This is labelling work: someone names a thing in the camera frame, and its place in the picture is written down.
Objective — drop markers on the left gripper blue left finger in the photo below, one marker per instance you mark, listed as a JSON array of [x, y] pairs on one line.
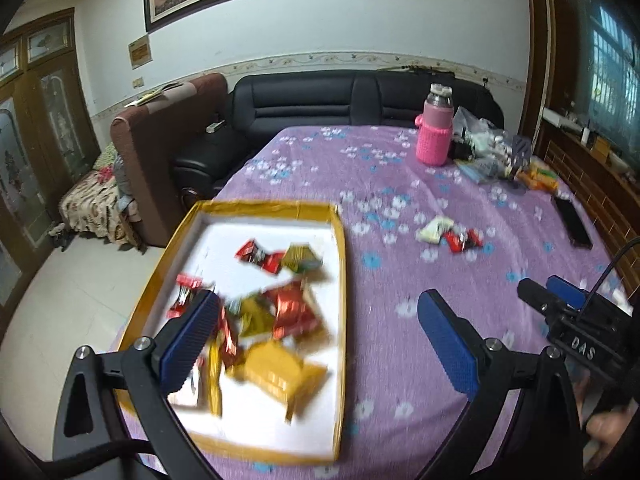
[[114, 418]]

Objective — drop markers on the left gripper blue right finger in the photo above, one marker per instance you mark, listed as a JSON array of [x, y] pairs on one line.
[[520, 419]]

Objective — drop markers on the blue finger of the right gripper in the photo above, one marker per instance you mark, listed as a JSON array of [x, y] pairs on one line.
[[572, 295]]

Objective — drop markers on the long red snack bar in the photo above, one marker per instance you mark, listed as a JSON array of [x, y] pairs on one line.
[[228, 349]]

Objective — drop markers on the small red candy packet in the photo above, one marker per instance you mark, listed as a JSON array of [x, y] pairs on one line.
[[188, 286]]

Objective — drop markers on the gold cardboard tray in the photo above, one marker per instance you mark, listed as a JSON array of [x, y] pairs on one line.
[[236, 249]]

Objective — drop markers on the green-gold snack packet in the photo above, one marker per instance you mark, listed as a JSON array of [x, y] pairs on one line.
[[255, 316]]

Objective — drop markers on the large yellow snack bag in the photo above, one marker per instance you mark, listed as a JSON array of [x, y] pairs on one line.
[[281, 373]]

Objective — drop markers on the orange-red snack packet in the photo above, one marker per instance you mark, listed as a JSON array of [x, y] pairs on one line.
[[294, 315]]

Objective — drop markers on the black smartphone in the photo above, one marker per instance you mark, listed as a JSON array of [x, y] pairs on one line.
[[574, 227]]

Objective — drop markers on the orange biscuit box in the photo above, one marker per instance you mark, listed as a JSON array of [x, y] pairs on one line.
[[538, 178]]

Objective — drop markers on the white-green small packet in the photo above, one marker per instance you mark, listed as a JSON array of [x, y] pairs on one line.
[[434, 230]]

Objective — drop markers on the clear plastic bag clutter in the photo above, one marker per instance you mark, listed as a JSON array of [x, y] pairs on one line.
[[485, 153]]

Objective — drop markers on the purple floral tablecloth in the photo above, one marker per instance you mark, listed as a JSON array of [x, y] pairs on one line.
[[399, 402]]

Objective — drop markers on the patterned blanket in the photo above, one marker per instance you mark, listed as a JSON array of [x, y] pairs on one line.
[[102, 203]]

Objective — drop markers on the pink thermos with knit sleeve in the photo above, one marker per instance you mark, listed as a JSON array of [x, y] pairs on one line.
[[434, 126]]

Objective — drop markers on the olive gold snack packet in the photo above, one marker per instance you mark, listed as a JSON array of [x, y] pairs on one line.
[[300, 259]]

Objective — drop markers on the wooden glass door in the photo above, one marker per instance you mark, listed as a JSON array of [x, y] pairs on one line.
[[47, 144]]

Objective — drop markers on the brown armchair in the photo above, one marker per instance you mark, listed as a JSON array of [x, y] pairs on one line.
[[148, 136]]

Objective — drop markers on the black leather sofa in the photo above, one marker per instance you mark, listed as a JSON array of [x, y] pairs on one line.
[[260, 106]]

